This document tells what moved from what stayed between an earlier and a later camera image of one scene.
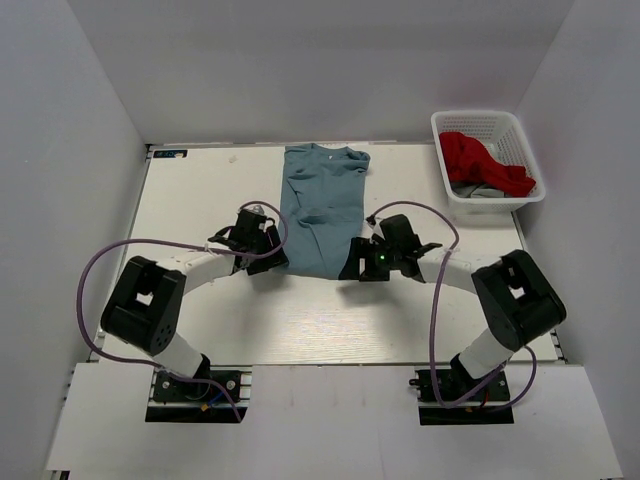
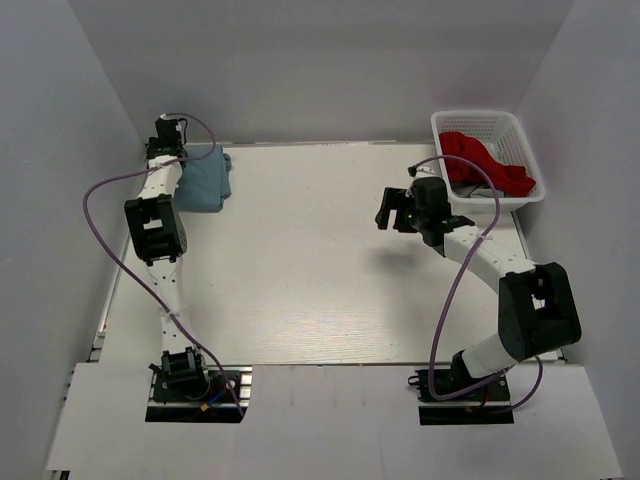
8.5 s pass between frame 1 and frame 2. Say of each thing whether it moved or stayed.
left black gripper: moved
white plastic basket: stayed
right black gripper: moved
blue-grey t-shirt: moved
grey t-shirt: stayed
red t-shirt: stayed
